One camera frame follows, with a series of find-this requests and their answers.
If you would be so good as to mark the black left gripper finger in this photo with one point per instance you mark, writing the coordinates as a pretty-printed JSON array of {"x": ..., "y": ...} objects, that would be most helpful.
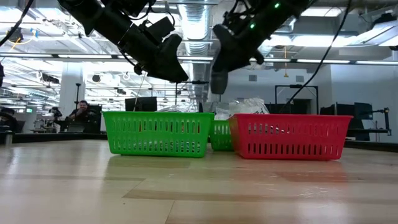
[{"x": 169, "y": 62}]

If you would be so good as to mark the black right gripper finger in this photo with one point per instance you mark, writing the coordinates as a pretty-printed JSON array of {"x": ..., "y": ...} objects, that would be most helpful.
[{"x": 227, "y": 53}]

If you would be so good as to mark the black round mesh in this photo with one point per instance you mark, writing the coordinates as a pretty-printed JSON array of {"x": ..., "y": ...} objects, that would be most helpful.
[{"x": 178, "y": 109}]

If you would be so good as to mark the clear vanity pack bag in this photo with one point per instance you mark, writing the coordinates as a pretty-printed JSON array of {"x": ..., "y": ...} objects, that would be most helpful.
[{"x": 248, "y": 107}]

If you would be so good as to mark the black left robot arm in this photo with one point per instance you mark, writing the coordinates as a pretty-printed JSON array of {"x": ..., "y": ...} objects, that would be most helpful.
[{"x": 93, "y": 15}]

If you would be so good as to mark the black monitor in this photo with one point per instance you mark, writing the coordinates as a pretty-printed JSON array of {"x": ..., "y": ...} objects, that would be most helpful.
[{"x": 141, "y": 104}]

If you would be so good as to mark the long ceiling light strip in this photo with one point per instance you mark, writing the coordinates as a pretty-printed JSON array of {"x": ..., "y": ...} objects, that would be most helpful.
[{"x": 84, "y": 56}]

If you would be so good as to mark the green plastic slotted basket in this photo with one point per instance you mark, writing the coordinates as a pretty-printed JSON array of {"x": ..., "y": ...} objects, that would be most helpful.
[
  {"x": 221, "y": 137},
  {"x": 155, "y": 133}
]

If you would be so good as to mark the white pillar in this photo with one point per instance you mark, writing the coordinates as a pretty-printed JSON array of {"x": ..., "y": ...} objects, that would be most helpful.
[{"x": 70, "y": 87}]

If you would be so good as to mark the black cabinet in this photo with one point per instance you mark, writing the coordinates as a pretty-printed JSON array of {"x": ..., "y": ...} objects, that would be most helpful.
[{"x": 98, "y": 118}]

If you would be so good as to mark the red plastic slotted basket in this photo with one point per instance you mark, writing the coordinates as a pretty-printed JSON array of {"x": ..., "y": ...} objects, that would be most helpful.
[{"x": 289, "y": 137}]

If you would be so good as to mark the black ceiling device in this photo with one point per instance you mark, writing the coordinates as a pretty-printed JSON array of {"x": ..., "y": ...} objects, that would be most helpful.
[{"x": 15, "y": 34}]

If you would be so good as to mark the black equipment rig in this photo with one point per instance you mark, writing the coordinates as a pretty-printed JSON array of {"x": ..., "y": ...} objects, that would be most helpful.
[{"x": 363, "y": 112}]

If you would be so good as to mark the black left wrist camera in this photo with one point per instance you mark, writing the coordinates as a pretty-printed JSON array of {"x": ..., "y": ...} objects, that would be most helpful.
[{"x": 158, "y": 28}]

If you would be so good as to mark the black metal frame stand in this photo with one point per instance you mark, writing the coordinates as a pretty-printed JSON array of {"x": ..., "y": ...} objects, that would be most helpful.
[{"x": 295, "y": 86}]

